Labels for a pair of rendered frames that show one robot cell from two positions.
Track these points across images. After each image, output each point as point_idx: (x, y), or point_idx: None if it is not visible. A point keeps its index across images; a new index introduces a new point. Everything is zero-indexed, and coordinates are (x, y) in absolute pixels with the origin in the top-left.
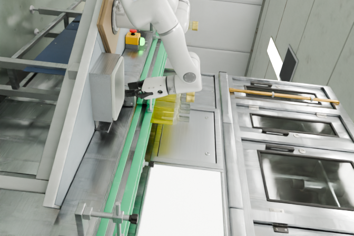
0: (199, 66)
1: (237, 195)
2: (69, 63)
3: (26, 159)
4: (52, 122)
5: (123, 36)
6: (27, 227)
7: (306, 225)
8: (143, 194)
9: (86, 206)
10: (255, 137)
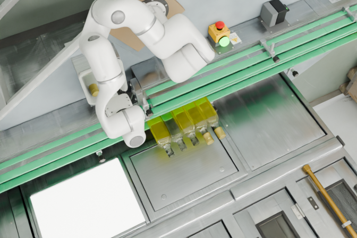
0: (123, 129)
1: None
2: (76, 36)
3: None
4: (36, 74)
5: (203, 25)
6: None
7: None
8: (80, 171)
9: (9, 145)
10: (232, 235)
